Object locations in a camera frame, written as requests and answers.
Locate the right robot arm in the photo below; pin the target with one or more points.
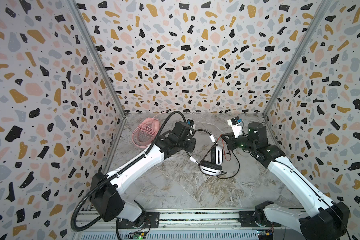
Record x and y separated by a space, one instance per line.
322 218

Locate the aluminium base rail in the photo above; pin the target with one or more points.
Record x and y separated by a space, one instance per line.
190 224

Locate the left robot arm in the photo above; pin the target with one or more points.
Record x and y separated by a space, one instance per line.
106 189

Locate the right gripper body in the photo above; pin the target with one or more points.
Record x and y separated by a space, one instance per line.
228 142

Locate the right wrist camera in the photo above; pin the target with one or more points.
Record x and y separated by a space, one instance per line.
237 126

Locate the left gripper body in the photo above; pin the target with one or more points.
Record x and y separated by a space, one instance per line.
187 145

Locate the white black headphones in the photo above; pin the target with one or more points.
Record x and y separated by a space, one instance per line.
211 164

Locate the pink headphones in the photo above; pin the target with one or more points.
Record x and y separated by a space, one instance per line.
145 132

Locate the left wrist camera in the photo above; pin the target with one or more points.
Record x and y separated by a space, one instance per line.
191 123

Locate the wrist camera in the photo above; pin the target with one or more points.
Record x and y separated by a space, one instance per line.
237 126
191 123

